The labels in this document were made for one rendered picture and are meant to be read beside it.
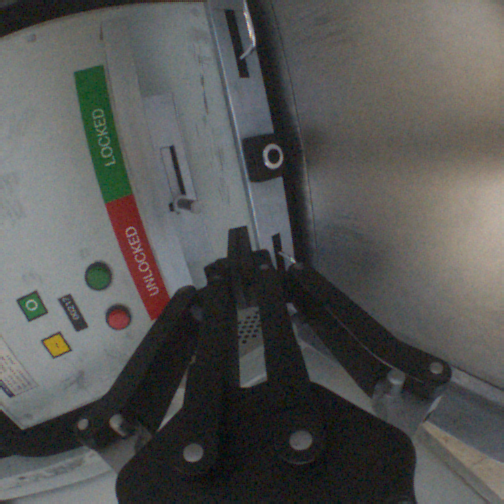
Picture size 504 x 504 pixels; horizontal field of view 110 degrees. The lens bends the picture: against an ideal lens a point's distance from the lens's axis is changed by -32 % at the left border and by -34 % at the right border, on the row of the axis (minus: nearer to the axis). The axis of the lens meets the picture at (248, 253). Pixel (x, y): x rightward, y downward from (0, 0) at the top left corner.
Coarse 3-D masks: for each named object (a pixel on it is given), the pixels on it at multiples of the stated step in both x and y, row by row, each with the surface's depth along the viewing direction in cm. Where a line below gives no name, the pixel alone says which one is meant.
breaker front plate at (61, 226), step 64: (0, 64) 14; (64, 64) 18; (192, 64) 26; (0, 128) 17; (64, 128) 21; (192, 128) 29; (0, 192) 19; (64, 192) 23; (192, 192) 31; (0, 256) 20; (64, 256) 24; (192, 256) 33; (0, 320) 21; (64, 320) 26; (64, 384) 27
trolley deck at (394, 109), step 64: (320, 0) 19; (384, 0) 14; (448, 0) 10; (320, 64) 24; (384, 64) 19; (448, 64) 13; (320, 128) 29; (384, 128) 22; (448, 128) 17; (320, 192) 34; (384, 192) 26; (448, 192) 19; (320, 256) 39; (384, 256) 29; (448, 256) 21; (384, 320) 32; (448, 320) 23
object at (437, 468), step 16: (304, 352) 44; (320, 368) 44; (336, 368) 44; (320, 384) 42; (336, 384) 41; (352, 384) 41; (352, 400) 39; (368, 400) 38; (416, 432) 30; (416, 448) 30; (432, 448) 27; (96, 464) 27; (416, 464) 27; (432, 464) 27; (448, 464) 24; (48, 480) 22; (64, 480) 23; (80, 480) 25; (96, 480) 26; (112, 480) 27; (416, 480) 25; (432, 480) 24; (448, 480) 23; (464, 480) 22; (480, 480) 19; (0, 496) 16; (16, 496) 17; (32, 496) 20; (48, 496) 21; (64, 496) 22; (80, 496) 23; (96, 496) 24; (112, 496) 25; (416, 496) 23; (432, 496) 22; (448, 496) 21; (464, 496) 19; (480, 496) 18; (496, 496) 15
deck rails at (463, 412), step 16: (304, 336) 40; (320, 352) 36; (448, 384) 24; (464, 384) 22; (480, 384) 20; (448, 400) 22; (464, 400) 21; (480, 400) 20; (496, 400) 18; (432, 416) 21; (448, 416) 20; (464, 416) 19; (480, 416) 18; (496, 416) 17; (448, 432) 19; (464, 432) 17; (480, 432) 16; (496, 432) 15; (480, 448) 15; (496, 448) 13
